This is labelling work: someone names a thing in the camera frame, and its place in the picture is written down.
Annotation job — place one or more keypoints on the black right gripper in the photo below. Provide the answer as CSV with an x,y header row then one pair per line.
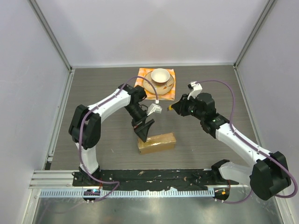
x,y
181,106

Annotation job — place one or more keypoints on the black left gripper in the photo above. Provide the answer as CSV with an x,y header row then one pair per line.
x,y
141,128

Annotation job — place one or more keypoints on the brown cardboard express box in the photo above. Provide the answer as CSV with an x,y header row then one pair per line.
x,y
157,143

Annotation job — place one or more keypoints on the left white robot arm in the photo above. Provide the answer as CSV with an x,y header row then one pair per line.
x,y
85,127

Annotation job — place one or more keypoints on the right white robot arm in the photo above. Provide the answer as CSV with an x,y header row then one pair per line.
x,y
267,173

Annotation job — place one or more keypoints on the beige floral saucer plate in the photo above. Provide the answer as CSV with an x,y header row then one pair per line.
x,y
161,89

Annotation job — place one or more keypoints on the white ceramic tea cup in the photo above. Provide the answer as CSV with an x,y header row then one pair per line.
x,y
160,75

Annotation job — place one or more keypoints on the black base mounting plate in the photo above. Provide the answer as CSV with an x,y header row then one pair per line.
x,y
163,179

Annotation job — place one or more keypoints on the orange checkered cloth napkin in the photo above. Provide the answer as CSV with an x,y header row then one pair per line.
x,y
168,96

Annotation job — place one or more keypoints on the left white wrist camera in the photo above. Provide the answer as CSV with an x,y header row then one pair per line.
x,y
154,108

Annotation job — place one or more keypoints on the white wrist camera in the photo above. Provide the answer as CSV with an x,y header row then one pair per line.
x,y
195,89
154,108

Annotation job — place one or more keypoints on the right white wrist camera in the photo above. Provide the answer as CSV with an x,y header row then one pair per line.
x,y
195,89

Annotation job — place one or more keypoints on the slotted grey cable duct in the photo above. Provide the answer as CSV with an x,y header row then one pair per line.
x,y
93,193

